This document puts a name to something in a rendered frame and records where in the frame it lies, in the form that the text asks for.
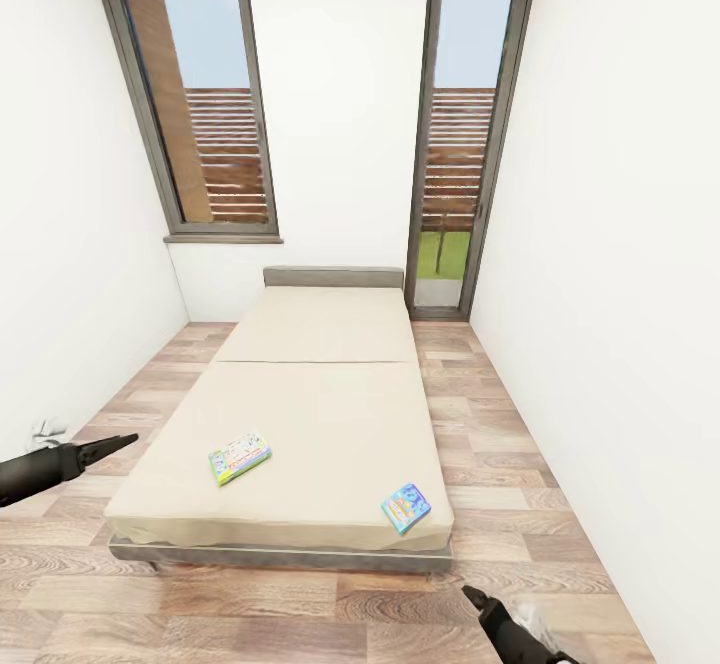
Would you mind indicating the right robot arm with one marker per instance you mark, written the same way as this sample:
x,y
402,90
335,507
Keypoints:
x,y
526,639

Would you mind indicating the board game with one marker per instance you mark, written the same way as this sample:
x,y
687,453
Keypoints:
x,y
239,456
406,507

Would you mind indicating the fixed window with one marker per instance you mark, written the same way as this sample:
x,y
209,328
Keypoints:
x,y
192,72

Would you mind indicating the door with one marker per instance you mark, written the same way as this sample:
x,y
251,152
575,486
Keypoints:
x,y
471,57

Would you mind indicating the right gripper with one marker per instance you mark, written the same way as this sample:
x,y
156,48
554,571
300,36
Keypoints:
x,y
509,638

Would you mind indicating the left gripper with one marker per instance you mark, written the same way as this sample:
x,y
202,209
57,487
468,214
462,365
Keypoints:
x,y
43,469

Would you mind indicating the bed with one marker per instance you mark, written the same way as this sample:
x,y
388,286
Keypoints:
x,y
325,366

